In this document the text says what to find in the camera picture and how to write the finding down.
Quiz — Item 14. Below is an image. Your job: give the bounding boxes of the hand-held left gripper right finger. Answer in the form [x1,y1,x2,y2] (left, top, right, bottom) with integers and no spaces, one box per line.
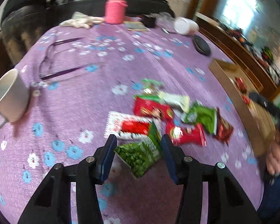
[161,134,263,224]

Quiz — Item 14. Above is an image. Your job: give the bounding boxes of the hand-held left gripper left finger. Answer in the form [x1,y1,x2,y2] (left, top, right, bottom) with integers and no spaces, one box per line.
[17,134,118,224]

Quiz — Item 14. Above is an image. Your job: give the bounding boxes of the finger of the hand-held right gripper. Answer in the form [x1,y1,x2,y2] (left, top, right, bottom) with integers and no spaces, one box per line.
[248,92,280,127]

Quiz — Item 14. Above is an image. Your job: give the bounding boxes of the red snack packet white circle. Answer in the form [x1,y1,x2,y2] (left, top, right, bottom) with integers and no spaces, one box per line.
[165,119,207,147]

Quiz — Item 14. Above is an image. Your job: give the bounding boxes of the cardboard box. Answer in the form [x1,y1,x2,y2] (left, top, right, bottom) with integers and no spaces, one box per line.
[209,58,277,158]

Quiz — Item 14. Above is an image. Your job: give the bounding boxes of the green pea snack packet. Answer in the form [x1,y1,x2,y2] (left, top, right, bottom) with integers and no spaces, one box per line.
[114,121,163,179]

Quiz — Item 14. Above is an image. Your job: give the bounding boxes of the dark red snack packet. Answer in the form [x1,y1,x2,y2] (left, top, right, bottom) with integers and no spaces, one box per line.
[234,77,248,92]
[215,108,234,144]

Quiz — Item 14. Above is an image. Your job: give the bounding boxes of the white and red snack packet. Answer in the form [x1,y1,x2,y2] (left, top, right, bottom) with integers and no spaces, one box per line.
[104,111,155,141]

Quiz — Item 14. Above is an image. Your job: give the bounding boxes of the clear green olive packet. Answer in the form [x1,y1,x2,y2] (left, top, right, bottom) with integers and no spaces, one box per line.
[141,79,164,95]

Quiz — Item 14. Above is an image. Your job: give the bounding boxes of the person's right hand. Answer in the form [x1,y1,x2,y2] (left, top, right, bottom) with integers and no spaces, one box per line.
[265,131,280,180]

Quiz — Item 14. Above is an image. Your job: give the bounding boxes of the red cartoon-face snack packet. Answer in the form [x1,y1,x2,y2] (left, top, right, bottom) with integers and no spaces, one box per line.
[133,95,174,122]

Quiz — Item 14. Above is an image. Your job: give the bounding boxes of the white and green snack packet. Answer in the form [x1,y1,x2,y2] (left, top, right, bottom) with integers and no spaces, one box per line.
[157,91,190,112]

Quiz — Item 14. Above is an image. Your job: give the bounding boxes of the wooden sideboard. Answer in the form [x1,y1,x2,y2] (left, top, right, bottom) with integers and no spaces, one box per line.
[196,12,280,98]

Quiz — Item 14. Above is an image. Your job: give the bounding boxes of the black glasses case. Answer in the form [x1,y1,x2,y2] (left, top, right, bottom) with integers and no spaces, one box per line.
[192,35,211,56]

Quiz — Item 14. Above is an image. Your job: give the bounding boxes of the dark blue cloth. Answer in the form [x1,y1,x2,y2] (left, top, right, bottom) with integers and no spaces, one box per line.
[257,171,280,218]

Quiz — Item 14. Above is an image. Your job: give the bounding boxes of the purple eyeglasses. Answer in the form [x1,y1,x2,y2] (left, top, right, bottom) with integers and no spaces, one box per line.
[38,37,105,80]

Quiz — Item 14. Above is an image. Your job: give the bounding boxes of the etched glass panel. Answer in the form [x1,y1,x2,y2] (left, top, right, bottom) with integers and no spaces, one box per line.
[212,0,280,52]

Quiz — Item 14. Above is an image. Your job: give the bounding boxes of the white flat box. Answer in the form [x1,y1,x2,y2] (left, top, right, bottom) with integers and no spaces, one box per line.
[195,13,215,22]

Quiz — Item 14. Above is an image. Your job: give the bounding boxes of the white mug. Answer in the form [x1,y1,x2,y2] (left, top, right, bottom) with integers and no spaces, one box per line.
[0,69,31,130]

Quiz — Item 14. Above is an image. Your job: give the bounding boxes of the white plastic jar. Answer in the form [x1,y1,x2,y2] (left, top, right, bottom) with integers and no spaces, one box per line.
[174,17,199,36]

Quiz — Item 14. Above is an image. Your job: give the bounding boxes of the folded olive cloth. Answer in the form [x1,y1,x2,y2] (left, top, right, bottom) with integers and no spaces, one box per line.
[124,21,147,31]

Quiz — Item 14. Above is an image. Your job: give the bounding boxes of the small black cup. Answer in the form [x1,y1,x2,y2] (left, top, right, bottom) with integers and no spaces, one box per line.
[141,14,157,28]

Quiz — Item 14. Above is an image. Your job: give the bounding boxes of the white cotton glove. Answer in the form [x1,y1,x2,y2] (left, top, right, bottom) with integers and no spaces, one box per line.
[71,12,105,24]
[59,19,91,29]

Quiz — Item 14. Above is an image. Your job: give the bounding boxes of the pink knitted-sleeve bottle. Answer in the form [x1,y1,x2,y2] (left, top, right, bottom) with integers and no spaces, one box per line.
[105,0,127,24]

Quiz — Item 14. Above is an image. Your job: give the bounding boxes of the dark brown chair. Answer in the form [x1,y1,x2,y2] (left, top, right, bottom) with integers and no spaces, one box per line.
[1,6,48,63]

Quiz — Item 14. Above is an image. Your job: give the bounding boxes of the black sofa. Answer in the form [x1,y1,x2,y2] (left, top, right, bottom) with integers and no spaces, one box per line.
[47,0,175,19]

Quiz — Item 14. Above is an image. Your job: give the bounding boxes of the pile of cables and tools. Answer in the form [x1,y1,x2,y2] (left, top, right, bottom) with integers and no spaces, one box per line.
[229,28,257,49]

